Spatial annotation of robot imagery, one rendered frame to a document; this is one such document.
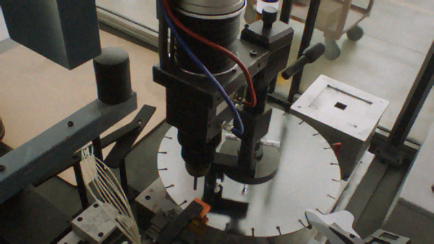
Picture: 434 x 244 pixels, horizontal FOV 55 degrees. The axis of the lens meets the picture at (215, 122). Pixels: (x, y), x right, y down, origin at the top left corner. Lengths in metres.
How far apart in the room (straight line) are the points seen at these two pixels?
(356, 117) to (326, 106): 0.07
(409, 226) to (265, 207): 0.33
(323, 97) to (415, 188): 0.30
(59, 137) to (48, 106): 0.55
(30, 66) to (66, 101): 0.22
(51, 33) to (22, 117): 0.72
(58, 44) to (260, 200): 0.40
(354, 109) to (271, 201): 0.41
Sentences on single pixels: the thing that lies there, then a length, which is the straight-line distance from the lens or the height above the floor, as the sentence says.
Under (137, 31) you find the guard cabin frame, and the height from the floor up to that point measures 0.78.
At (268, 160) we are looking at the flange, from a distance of 0.75.
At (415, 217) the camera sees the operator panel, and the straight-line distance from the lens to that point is 0.89.
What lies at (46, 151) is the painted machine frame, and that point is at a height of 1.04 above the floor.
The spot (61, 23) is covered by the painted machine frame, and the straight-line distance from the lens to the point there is 0.46.
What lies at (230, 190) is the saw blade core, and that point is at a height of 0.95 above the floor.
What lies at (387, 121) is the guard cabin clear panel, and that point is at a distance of 1.16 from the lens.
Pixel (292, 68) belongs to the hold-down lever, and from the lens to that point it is 0.53.
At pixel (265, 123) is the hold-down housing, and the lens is 0.59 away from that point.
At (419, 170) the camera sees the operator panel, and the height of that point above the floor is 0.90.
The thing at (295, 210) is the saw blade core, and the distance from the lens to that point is 0.70.
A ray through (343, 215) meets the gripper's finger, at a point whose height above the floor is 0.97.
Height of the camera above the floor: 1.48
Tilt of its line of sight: 40 degrees down
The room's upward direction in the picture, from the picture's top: 5 degrees clockwise
